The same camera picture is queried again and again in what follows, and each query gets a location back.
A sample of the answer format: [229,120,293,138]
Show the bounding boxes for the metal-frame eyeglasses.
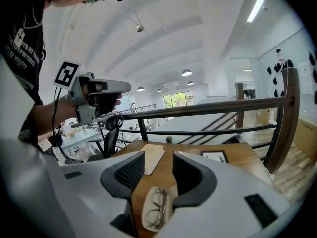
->
[145,188,169,230]

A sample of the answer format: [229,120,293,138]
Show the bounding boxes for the black metal railing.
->
[94,97,295,163]

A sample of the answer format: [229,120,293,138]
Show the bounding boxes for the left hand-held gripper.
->
[53,61,132,128]

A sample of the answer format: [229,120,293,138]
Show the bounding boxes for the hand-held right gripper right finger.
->
[153,151,290,238]

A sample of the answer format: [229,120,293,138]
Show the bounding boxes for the silver chain necklace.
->
[23,6,43,31]

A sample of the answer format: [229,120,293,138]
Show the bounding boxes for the slim dark wooden post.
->
[235,82,245,129]

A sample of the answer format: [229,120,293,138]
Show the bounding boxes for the white paper wall notice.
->
[298,60,314,95]

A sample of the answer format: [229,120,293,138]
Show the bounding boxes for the black framed deer picture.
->
[200,150,230,165]

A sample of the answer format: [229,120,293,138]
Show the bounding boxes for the wooden table with metal legs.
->
[111,140,278,238]

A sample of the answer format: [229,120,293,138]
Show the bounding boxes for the thick dark wooden post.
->
[266,67,301,175]

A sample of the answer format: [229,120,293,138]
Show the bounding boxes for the beige hardcover book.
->
[140,144,166,176]

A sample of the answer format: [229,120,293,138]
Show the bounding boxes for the white case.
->
[141,184,179,233]

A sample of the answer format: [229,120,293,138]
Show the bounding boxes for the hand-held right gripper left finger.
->
[49,151,146,238]

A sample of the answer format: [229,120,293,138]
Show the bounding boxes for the person's left hand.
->
[111,93,124,112]

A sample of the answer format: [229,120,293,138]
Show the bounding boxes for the person's left forearm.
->
[32,93,77,136]

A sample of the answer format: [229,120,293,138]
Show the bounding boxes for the group of black wall-hung objects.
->
[266,48,317,99]

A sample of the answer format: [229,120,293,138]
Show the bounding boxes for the silver ceiling spotlight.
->
[128,11,146,32]

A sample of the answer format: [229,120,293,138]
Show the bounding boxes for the person's black printed shirt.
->
[0,0,47,148]

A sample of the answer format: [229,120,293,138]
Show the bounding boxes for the large cardboard box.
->
[292,118,317,161]

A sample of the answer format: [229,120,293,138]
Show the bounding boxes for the long fluorescent ceiling light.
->
[246,0,269,23]

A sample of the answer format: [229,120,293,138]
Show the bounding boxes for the black office chair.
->
[86,115,123,162]

